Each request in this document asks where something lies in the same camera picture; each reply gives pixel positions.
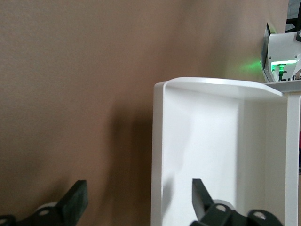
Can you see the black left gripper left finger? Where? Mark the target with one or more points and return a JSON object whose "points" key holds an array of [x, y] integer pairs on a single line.
{"points": [[75, 202]]}

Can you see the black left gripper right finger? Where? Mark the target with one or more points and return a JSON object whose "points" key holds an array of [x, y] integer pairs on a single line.
{"points": [[202, 202]]}

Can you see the white drawer cabinet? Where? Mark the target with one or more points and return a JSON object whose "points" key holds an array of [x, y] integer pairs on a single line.
{"points": [[292, 117]]}

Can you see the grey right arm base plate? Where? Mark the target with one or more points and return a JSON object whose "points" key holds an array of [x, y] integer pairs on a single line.
{"points": [[264, 58]]}

